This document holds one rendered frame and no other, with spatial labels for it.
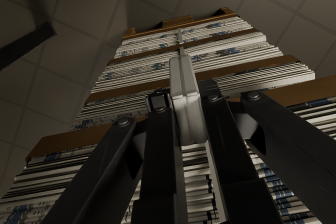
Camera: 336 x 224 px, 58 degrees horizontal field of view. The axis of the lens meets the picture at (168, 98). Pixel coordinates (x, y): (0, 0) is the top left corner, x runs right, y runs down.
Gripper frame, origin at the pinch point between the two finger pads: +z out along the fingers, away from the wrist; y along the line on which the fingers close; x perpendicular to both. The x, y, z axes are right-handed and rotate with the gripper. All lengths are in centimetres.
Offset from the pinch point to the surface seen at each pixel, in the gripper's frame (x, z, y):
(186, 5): -9, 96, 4
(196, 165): -7.0, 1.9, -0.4
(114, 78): -12.2, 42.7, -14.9
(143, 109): -12.1, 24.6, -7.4
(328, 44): -34, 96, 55
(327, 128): -6.9, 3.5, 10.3
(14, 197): -7.1, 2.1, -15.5
